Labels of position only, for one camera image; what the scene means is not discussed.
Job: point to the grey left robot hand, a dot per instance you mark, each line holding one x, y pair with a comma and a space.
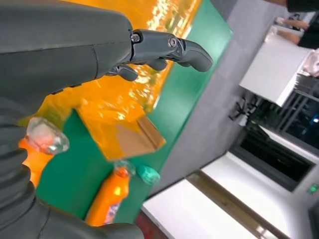
62, 43

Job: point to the orange bottle with clear cap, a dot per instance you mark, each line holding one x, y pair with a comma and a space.
44, 135
109, 198

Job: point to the teal plastic bottle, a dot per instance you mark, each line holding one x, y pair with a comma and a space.
149, 175

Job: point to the yellow plastic film sheet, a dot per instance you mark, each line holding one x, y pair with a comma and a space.
112, 99

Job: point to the green table mat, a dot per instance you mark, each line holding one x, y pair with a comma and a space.
75, 171

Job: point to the brown cardboard piece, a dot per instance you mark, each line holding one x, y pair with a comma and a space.
139, 138

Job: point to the black office chair base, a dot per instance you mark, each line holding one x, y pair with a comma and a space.
239, 110

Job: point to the white desk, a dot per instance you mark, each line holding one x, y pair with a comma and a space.
271, 72

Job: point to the person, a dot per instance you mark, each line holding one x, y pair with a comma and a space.
310, 38
304, 5

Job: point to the red cabinet with white frame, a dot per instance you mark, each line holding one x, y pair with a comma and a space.
147, 227

